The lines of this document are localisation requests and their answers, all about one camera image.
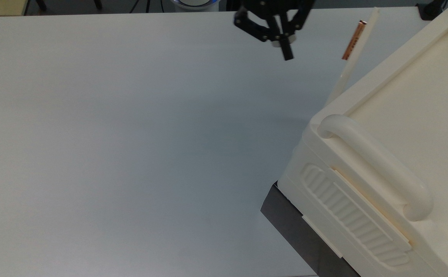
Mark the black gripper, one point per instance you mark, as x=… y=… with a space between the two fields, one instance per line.
x=278 y=5

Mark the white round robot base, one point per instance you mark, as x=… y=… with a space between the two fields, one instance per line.
x=193 y=4

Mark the cream plastic storage cabinet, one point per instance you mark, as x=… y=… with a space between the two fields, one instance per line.
x=408 y=115

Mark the white plastic strip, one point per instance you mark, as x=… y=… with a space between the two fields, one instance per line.
x=353 y=54

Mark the black clamp stand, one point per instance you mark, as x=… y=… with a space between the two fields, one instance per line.
x=432 y=9

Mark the yellowish wooden desk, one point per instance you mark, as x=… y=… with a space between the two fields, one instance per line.
x=0 y=7

